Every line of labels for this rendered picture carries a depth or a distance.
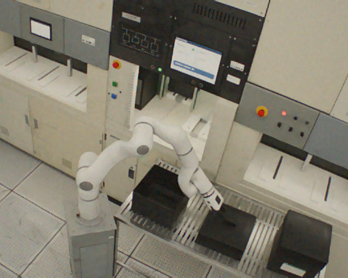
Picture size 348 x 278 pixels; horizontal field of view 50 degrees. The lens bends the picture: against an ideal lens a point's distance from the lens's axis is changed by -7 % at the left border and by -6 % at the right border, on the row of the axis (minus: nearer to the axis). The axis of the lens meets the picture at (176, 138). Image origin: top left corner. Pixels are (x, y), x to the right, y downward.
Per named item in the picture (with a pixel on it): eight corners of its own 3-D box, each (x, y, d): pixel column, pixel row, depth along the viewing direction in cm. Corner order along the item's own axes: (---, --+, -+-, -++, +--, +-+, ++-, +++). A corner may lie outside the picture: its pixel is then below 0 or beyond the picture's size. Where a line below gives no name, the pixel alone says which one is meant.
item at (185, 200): (151, 181, 256) (154, 163, 245) (189, 199, 249) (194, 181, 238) (130, 209, 236) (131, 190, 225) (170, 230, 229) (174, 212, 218)
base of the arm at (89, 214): (75, 228, 219) (74, 208, 207) (70, 203, 232) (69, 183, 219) (107, 223, 225) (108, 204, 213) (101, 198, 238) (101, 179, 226)
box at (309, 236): (264, 269, 217) (280, 245, 200) (274, 233, 238) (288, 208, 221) (309, 286, 211) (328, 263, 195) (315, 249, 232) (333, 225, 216)
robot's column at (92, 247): (75, 294, 263) (69, 235, 214) (69, 261, 282) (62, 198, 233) (113, 286, 273) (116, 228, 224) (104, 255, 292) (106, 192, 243)
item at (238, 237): (193, 242, 225) (197, 230, 216) (210, 208, 246) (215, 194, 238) (240, 261, 219) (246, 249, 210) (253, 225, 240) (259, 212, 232)
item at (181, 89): (164, 92, 309) (170, 59, 289) (175, 81, 324) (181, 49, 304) (193, 104, 304) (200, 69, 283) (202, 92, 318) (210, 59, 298)
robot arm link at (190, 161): (171, 166, 191) (191, 202, 210) (195, 145, 195) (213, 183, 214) (161, 158, 198) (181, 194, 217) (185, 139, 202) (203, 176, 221)
